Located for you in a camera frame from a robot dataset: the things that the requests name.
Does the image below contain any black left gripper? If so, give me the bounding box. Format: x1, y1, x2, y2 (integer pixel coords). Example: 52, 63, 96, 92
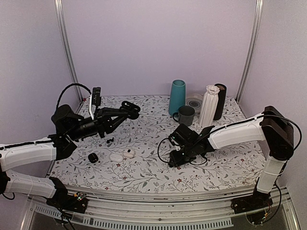
68, 107, 128, 141

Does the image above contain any left aluminium frame post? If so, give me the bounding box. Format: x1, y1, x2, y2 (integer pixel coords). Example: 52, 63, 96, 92
54, 0, 83, 103

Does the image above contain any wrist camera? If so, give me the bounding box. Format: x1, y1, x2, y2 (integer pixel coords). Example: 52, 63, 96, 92
89, 87, 101, 120
168, 136, 181, 151

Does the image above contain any front aluminium rail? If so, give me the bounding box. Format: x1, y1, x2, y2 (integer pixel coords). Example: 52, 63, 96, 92
21, 186, 301, 230

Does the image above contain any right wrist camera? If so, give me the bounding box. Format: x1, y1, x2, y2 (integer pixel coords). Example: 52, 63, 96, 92
168, 136, 181, 151

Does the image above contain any floral patterned table mat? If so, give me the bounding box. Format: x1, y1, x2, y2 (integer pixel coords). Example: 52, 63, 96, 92
51, 95, 265, 194

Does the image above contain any white ribbed vase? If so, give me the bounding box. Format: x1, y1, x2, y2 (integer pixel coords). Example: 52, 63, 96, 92
199, 85, 220, 127

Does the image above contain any teal tall vase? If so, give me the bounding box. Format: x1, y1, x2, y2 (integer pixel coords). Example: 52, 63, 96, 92
168, 80, 186, 115

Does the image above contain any white open earbuds case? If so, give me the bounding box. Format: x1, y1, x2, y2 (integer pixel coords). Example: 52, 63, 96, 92
123, 149, 135, 159

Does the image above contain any aluminium frame post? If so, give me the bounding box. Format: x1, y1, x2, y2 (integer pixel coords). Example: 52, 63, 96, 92
235, 0, 264, 104
54, 0, 83, 103

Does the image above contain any clear glass dish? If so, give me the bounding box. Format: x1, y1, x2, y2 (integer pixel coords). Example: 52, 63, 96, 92
186, 93, 203, 115

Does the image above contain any white closed earbuds case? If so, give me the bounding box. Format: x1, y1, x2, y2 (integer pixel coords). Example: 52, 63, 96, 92
109, 153, 123, 162

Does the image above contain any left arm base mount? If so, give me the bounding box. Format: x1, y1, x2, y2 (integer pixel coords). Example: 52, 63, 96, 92
46, 177, 88, 214

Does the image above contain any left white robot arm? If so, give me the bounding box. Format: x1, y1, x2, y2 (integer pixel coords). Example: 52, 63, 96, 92
0, 101, 140, 208

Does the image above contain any black cylinder vase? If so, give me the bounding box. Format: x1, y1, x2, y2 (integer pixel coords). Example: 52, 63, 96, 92
213, 83, 227, 121

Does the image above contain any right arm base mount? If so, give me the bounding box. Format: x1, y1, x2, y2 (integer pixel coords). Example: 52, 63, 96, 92
231, 179, 273, 214

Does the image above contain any small black closed case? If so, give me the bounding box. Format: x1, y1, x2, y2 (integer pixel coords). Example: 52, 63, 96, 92
88, 153, 99, 163

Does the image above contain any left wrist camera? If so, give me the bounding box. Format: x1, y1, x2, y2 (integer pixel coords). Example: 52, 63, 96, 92
89, 87, 101, 120

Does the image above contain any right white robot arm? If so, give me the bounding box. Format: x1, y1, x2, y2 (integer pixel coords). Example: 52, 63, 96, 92
168, 106, 294, 209

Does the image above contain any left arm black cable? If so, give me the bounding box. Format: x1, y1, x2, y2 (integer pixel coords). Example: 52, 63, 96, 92
55, 82, 93, 108

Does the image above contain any dark grey mug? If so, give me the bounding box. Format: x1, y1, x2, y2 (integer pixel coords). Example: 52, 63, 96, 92
172, 105, 195, 127

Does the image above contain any black earbuds charging case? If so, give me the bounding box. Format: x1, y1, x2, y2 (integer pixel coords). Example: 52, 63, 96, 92
120, 101, 141, 120

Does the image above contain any right aluminium frame post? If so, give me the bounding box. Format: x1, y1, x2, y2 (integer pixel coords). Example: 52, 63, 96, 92
235, 0, 264, 104

